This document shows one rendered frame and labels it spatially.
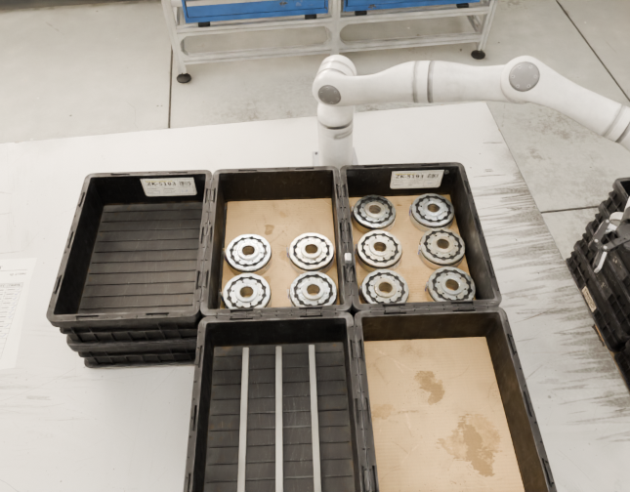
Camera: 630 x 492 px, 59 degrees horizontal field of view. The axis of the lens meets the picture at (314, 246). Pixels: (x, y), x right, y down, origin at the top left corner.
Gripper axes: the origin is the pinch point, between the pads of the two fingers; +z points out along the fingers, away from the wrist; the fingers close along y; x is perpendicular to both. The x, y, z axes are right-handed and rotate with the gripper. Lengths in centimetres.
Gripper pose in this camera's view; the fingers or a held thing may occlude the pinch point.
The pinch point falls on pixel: (623, 279)
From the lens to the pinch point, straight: 115.1
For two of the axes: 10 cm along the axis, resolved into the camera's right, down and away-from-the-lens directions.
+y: 8.8, 3.9, -2.7
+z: -4.7, 8.3, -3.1
